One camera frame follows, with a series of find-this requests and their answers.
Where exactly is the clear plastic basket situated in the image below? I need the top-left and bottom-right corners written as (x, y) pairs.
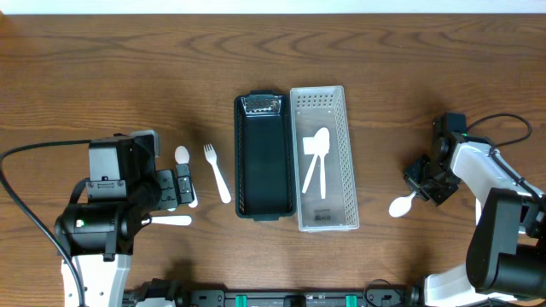
top-left (290, 85), bottom-right (359, 232)

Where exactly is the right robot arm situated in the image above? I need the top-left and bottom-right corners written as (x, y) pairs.
top-left (389, 113), bottom-right (545, 306)

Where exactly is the white utensil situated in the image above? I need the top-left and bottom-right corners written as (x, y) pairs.
top-left (142, 215), bottom-right (192, 227)

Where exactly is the white spoon diagonal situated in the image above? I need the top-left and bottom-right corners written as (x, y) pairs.
top-left (302, 131), bottom-right (321, 194)

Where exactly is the black plastic basket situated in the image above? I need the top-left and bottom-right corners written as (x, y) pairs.
top-left (234, 90), bottom-right (296, 221)

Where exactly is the white plastic fork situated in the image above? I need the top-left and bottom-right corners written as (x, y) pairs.
top-left (204, 143), bottom-right (231, 204)

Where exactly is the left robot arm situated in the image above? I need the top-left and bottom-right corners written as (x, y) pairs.
top-left (55, 130), bottom-right (195, 306)

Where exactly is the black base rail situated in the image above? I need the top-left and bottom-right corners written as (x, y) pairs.
top-left (121, 279), bottom-right (426, 307)

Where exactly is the small white spoon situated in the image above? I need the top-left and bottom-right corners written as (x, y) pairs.
top-left (175, 146), bottom-right (199, 208)

